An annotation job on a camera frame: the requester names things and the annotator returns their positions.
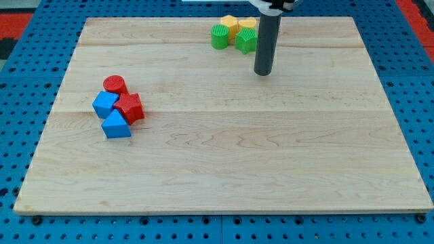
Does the green cylinder block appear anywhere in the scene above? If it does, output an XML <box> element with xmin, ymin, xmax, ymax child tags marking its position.
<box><xmin>210</xmin><ymin>24</ymin><xmax>229</xmax><ymax>49</ymax></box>

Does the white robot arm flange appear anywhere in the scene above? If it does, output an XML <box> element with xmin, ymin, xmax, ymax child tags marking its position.
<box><xmin>248</xmin><ymin>0</ymin><xmax>304</xmax><ymax>16</ymax></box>

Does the light wooden board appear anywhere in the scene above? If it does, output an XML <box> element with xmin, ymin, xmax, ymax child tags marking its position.
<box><xmin>14</xmin><ymin>17</ymin><xmax>433</xmax><ymax>216</ymax></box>

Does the yellow heart block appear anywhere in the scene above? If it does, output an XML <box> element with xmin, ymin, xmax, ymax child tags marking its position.
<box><xmin>238</xmin><ymin>17</ymin><xmax>257</xmax><ymax>30</ymax></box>

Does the red star block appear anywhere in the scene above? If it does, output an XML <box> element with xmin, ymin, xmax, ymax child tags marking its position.
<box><xmin>113</xmin><ymin>94</ymin><xmax>145</xmax><ymax>125</ymax></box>

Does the yellow hexagon block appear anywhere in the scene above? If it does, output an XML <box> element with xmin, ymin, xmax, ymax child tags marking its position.
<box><xmin>220</xmin><ymin>15</ymin><xmax>239</xmax><ymax>40</ymax></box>

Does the blue triangle block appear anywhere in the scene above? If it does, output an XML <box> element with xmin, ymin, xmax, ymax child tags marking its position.
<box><xmin>102</xmin><ymin>109</ymin><xmax>132</xmax><ymax>139</ymax></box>

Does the green star block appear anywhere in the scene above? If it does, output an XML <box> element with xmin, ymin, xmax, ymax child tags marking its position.
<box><xmin>235</xmin><ymin>28</ymin><xmax>258</xmax><ymax>54</ymax></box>

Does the blue cube block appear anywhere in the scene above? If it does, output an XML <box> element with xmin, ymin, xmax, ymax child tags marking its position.
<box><xmin>92</xmin><ymin>91</ymin><xmax>119</xmax><ymax>119</ymax></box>

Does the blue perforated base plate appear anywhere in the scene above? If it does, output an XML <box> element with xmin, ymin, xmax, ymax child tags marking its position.
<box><xmin>1</xmin><ymin>0</ymin><xmax>433</xmax><ymax>243</ymax></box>

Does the red cylinder block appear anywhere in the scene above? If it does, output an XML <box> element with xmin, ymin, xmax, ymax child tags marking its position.
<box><xmin>102</xmin><ymin>75</ymin><xmax>129</xmax><ymax>94</ymax></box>

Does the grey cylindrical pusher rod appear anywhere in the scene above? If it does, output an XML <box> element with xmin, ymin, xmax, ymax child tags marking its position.
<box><xmin>254</xmin><ymin>14</ymin><xmax>281</xmax><ymax>76</ymax></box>

